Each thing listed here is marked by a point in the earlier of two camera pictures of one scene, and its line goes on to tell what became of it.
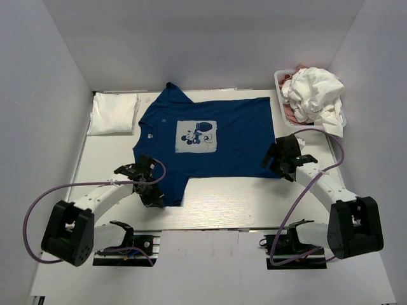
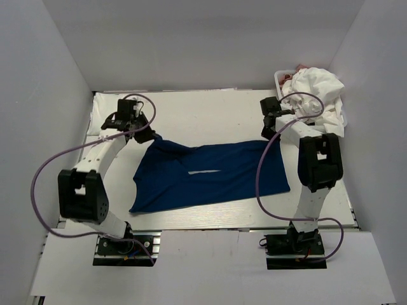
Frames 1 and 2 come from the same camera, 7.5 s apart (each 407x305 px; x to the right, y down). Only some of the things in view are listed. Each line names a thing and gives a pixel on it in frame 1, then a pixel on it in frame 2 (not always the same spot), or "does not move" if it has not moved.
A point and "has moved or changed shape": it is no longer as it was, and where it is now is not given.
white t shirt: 315,96 does not move
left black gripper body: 150,195 to 143,135
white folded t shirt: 113,114 does not move
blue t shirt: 216,139 has moved or changed shape
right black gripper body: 276,165 to 267,133
